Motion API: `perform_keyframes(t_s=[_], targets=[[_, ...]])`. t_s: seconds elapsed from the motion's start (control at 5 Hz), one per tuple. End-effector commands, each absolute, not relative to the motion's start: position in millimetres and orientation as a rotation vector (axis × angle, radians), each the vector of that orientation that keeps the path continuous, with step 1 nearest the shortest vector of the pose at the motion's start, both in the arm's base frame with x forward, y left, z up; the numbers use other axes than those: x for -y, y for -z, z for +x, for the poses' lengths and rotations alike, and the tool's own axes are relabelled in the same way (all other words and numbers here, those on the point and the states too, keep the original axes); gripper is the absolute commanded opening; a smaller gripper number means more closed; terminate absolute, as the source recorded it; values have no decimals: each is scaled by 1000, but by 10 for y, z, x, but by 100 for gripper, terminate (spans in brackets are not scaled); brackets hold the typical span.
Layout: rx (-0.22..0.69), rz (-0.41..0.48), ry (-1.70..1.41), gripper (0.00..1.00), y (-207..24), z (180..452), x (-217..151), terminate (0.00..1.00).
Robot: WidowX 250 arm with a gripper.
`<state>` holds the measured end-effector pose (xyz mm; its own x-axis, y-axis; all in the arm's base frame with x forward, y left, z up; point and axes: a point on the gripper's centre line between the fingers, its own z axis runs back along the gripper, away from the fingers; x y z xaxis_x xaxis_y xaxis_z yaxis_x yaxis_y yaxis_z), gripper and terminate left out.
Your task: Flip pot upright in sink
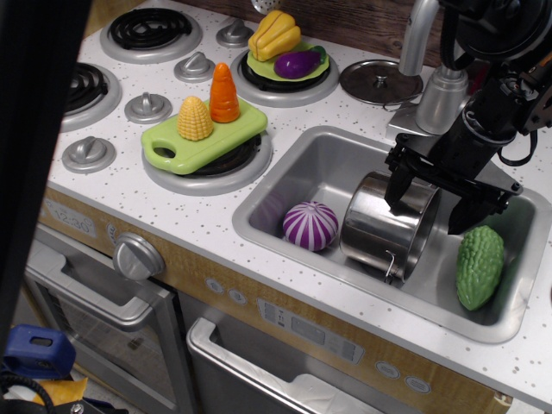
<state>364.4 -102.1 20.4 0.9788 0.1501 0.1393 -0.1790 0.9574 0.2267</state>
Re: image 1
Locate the silver stove knob upper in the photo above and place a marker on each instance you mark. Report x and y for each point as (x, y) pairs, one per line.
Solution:
(195, 69)

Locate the stove burner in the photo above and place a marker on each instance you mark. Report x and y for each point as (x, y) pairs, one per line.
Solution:
(94, 93)
(150, 36)
(230, 172)
(281, 94)

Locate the purple toy eggplant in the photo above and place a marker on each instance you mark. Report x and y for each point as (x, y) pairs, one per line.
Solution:
(298, 64)

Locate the orange toy carrot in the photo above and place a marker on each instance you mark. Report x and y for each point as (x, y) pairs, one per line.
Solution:
(224, 103)

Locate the blue clamp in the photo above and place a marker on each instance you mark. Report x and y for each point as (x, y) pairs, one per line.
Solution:
(38, 353)

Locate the yellow toy corn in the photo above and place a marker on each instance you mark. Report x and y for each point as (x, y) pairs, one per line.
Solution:
(194, 122)

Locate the back right stove burner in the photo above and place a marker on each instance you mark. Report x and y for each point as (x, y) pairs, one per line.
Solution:
(281, 94)

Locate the silver stove knob middle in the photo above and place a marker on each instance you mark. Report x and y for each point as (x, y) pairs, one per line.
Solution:
(148, 108)

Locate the steel pot lid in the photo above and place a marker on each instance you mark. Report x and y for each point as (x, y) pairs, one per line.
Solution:
(379, 82)

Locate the purple white toy onion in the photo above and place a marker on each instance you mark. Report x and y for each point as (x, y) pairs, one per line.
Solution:
(310, 225)

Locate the yellow toy bell pepper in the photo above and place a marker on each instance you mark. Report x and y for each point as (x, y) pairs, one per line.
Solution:
(277, 33)

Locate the green toy plate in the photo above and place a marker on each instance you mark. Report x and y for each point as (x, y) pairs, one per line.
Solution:
(265, 69)

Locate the silver sink basin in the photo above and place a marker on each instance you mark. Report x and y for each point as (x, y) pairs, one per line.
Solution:
(326, 165)

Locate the silver oven dial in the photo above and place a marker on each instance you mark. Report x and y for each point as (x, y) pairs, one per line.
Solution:
(135, 258)

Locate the green toy bitter gourd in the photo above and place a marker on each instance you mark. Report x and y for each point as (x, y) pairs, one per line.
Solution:
(479, 266)

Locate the dishwasher door with handle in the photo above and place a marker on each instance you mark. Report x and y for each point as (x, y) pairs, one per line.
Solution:
(241, 370)

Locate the green cutting board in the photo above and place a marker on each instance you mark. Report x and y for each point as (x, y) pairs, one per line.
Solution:
(165, 149)

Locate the front left stove burner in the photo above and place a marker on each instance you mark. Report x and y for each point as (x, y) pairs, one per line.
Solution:
(94, 93)

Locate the silver stove knob front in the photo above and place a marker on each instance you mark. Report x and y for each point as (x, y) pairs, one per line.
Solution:
(89, 155)

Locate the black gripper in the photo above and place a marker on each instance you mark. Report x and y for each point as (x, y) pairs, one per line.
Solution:
(458, 161)

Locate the front right stove burner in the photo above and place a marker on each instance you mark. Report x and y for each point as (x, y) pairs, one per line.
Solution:
(230, 172)

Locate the black post foreground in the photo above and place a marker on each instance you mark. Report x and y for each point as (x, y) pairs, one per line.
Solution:
(40, 41)

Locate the silver stove knob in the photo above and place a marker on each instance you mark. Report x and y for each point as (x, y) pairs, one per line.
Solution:
(148, 108)
(195, 69)
(234, 35)
(89, 155)

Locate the oven door with handle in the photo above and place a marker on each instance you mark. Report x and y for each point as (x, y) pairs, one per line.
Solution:
(126, 333)

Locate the silver faucet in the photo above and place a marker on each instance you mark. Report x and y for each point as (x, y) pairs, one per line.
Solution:
(446, 90)

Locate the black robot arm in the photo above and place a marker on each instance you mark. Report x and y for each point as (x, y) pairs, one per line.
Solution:
(493, 83)

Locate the back left stove burner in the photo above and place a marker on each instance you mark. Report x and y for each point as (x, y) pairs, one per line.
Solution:
(150, 36)

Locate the silver stove knob back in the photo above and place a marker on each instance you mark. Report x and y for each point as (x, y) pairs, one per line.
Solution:
(234, 35)

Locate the stainless steel pot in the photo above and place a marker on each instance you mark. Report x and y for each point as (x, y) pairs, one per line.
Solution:
(388, 238)

